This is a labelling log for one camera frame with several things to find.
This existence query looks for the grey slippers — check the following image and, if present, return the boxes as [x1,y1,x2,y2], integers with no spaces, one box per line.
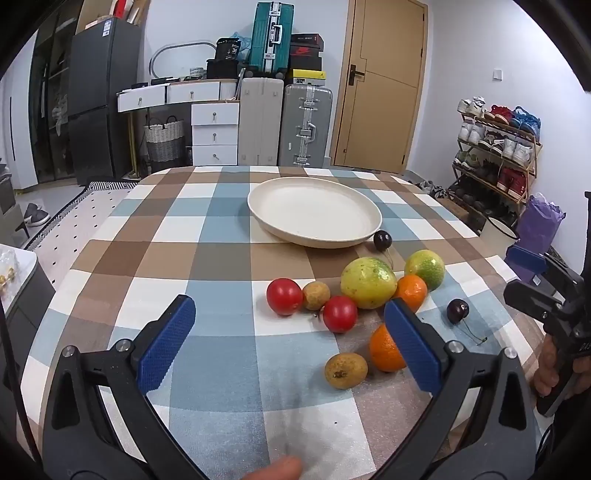
[23,202,51,227]

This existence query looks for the person's left hand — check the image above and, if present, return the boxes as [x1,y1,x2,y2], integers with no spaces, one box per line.
[240,456,304,480]

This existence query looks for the purple bag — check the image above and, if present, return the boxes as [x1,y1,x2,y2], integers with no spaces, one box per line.
[516,193,567,253]

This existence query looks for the clear plastic bag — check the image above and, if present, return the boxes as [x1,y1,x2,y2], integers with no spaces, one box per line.
[0,244,22,297]

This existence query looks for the dark red cherry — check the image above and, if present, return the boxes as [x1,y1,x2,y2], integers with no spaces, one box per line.
[372,229,394,269]
[446,298,489,345]

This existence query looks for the dotted rug with striped edge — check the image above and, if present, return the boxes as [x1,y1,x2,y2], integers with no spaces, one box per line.
[23,180,140,289]

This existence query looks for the dark grey fridge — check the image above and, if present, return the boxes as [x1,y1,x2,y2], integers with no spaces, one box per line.
[68,17,142,186]

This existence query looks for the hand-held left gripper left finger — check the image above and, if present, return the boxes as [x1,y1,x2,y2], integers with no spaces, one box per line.
[41,294,209,480]

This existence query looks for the white wardrobe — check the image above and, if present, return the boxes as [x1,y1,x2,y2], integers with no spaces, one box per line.
[0,34,38,191]

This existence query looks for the yellow black shoe box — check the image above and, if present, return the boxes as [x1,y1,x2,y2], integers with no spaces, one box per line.
[286,69,327,86]

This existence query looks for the cream round plate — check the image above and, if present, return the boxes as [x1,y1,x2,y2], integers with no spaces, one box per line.
[247,176,383,250]

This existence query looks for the black labelled bucket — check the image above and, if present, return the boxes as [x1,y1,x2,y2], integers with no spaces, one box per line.
[214,37,242,62]

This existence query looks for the white desk with drawers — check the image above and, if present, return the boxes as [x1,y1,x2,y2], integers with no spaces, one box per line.
[116,78,241,166]

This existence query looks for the orange mandarin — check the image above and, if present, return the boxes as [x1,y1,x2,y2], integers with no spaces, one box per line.
[369,323,408,373]
[392,274,428,315]

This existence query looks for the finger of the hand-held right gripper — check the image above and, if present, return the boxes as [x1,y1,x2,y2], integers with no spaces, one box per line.
[504,244,583,297]
[503,281,568,325]

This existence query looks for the pile of loose sneakers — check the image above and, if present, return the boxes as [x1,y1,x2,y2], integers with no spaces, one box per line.
[417,179,447,199]

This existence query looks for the grey oval hoop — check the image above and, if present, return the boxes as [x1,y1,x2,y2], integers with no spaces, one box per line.
[150,40,217,79]

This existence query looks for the blue plastic bag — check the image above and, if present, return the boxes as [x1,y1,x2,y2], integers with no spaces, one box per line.
[230,31,254,61]

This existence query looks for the person's right hand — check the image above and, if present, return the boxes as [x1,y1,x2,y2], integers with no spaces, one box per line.
[530,331,561,398]

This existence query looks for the checked tablecloth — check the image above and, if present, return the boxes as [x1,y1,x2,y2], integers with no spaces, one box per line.
[16,165,546,480]

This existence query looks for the silver suitcase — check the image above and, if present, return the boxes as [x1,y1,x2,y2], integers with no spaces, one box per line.
[278,84,334,168]

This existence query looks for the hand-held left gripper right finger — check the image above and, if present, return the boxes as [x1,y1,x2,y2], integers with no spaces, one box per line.
[373,298,539,480]

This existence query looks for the green mandarin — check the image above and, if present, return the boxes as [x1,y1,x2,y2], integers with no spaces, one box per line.
[404,249,446,293]

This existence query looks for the wooden door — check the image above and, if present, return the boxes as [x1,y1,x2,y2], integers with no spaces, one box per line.
[328,0,428,173]

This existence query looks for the wooden shoe rack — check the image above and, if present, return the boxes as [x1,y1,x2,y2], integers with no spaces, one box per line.
[446,99,544,219]

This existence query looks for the red tomato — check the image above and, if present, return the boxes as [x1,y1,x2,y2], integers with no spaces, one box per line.
[266,277,304,317]
[322,295,359,334]

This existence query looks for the rows of racked shoes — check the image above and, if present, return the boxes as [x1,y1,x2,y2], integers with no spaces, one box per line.
[450,95,542,209]

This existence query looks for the white bucket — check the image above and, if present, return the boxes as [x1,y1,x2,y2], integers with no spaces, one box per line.
[479,214,520,257]

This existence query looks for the cardboard box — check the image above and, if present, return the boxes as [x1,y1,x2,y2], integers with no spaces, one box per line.
[75,0,117,29]

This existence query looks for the black storage box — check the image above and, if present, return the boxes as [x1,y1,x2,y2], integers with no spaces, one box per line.
[206,58,253,80]

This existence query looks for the grey white woven basket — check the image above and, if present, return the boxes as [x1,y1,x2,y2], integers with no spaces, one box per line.
[143,116,185,164]

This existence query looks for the brown longan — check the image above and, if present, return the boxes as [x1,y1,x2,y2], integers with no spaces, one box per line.
[301,280,332,312]
[324,353,369,390]

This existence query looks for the teal suitcase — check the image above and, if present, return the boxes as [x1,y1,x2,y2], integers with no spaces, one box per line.
[249,2,295,77]

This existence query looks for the beige suitcase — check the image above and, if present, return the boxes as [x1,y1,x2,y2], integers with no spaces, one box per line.
[237,77,285,166]

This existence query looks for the large yellow-green guava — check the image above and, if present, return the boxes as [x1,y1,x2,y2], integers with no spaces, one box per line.
[340,257,398,310]

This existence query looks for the black glass-door cabinet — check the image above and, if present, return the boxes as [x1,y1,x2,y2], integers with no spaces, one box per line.
[27,4,83,186]

